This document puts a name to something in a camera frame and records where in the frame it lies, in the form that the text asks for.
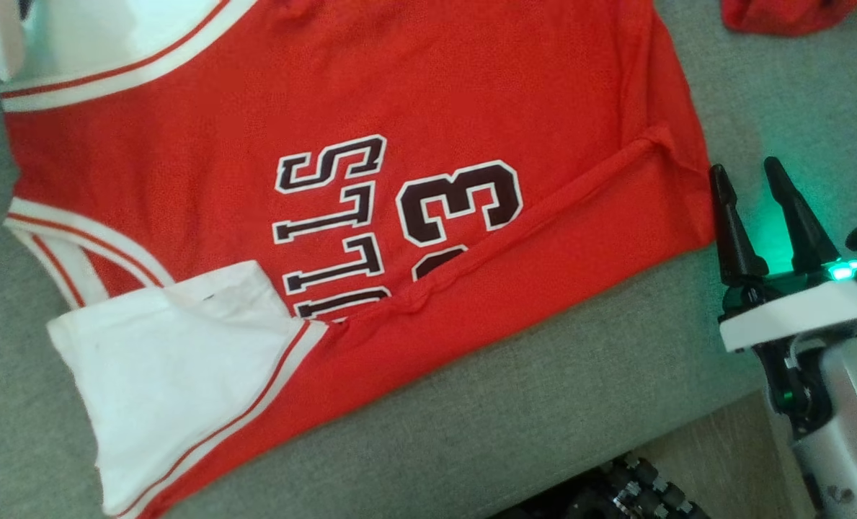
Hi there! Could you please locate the grey fabric sofa seat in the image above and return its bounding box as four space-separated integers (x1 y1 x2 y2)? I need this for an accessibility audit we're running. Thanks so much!
0 0 857 519

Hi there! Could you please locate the red cloth piece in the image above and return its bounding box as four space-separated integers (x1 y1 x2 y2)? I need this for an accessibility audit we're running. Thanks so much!
720 0 857 37

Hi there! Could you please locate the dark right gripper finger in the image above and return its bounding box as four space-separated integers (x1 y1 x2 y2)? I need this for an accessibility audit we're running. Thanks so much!
709 164 770 286
763 156 840 275

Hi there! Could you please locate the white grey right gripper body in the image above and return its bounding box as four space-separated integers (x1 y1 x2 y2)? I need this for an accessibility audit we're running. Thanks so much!
718 223 857 438

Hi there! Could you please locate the red and white basketball jersey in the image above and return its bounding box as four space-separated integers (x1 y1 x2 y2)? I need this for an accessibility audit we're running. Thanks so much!
0 0 717 519

